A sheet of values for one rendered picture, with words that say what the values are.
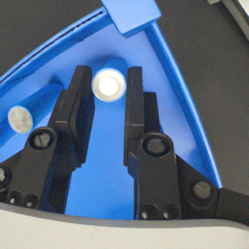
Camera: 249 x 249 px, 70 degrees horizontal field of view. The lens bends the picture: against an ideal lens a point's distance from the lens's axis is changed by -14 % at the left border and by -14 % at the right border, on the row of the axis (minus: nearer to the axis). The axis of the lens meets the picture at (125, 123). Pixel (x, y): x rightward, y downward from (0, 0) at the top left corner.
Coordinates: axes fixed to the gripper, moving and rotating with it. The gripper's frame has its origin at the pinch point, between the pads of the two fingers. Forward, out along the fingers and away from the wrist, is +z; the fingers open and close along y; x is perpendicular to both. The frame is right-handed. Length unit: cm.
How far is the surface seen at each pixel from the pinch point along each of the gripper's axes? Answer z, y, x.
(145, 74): 7.0, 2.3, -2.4
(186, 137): 4.7, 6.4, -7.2
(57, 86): 5.6, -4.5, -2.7
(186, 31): 46, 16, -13
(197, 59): 43, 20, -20
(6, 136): 2.5, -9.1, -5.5
